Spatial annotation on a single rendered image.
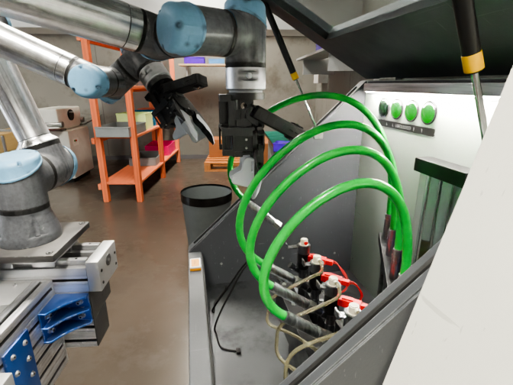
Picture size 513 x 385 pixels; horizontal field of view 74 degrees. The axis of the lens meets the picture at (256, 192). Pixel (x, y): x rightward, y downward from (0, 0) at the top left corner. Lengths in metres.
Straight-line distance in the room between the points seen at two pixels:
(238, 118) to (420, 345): 0.46
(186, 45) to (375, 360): 0.51
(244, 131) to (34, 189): 0.60
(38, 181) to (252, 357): 0.69
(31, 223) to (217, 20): 0.71
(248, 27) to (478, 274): 0.49
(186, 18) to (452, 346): 0.53
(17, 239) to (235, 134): 0.65
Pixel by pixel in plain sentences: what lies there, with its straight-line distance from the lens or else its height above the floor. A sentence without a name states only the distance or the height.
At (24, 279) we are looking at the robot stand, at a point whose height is 0.95.
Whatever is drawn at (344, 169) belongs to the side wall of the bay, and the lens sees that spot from 1.10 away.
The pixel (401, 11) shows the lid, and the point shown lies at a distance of 0.72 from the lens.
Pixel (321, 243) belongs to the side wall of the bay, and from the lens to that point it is 1.16.
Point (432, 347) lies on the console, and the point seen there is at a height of 1.17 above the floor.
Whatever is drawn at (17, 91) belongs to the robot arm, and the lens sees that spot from 1.17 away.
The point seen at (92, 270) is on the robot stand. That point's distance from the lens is 1.02.
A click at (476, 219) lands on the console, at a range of 0.40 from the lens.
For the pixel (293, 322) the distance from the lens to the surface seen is 0.54.
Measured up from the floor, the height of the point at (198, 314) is 0.95.
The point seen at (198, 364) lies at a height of 0.95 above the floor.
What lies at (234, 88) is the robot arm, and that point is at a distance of 0.64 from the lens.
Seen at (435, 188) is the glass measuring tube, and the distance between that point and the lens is 0.79.
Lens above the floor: 1.44
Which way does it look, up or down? 18 degrees down
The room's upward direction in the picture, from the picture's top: straight up
